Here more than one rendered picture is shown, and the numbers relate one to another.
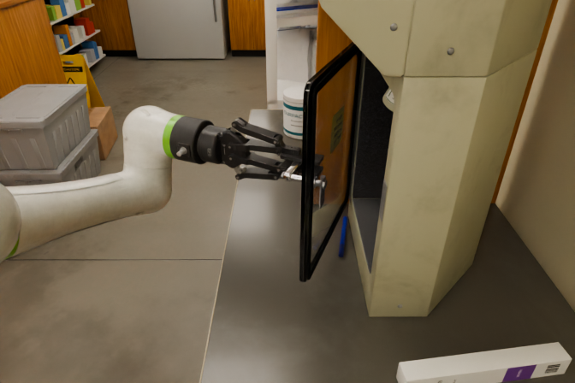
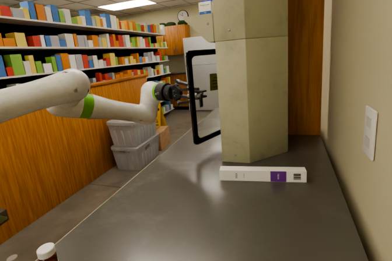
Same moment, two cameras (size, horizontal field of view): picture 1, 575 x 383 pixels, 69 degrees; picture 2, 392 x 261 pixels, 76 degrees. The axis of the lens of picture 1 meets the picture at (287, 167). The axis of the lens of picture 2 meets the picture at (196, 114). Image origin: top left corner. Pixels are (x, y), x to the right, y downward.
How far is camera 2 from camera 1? 0.59 m
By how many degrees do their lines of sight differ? 26
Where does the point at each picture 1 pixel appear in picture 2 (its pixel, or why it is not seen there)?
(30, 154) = (126, 138)
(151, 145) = (148, 94)
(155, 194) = (148, 113)
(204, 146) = (165, 91)
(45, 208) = (104, 102)
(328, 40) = not seen: hidden behind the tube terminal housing
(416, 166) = (227, 78)
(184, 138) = (158, 88)
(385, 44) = (206, 30)
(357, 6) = (194, 18)
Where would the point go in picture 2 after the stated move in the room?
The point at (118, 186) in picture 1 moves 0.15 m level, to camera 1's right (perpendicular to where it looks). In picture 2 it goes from (133, 106) to (160, 106)
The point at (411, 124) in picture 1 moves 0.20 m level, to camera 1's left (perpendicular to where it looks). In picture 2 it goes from (221, 60) to (172, 64)
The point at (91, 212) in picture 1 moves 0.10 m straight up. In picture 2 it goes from (120, 110) to (117, 90)
